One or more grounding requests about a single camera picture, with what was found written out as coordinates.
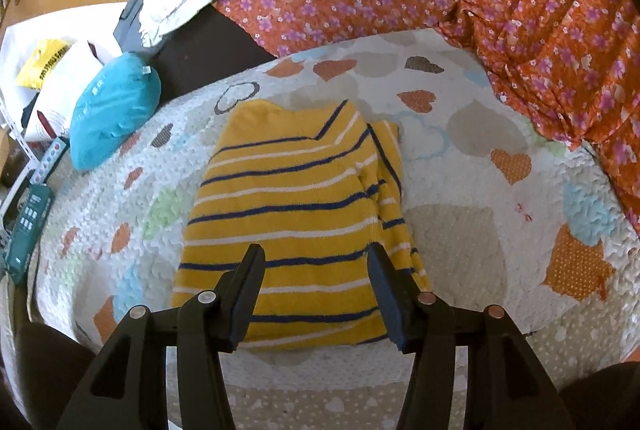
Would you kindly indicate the green remote control box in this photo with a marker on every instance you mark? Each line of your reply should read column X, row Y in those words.
column 27, row 231

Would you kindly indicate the yellow striped knit sweater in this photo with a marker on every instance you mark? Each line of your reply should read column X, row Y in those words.
column 314, row 188

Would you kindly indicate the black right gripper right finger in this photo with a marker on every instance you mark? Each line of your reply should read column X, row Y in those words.
column 506, row 387

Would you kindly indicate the teal small pillow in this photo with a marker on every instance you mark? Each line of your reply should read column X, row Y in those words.
column 119, row 100

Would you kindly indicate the orange floral bed sheet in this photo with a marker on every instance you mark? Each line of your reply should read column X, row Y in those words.
column 572, row 66

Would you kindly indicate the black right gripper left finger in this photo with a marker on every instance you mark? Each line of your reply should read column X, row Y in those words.
column 125, row 385

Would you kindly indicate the white strip with dots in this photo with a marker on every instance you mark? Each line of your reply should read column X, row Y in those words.
column 49, row 161

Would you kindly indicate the yellow plastic bag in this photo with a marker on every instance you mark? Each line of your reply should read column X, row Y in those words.
column 42, row 60

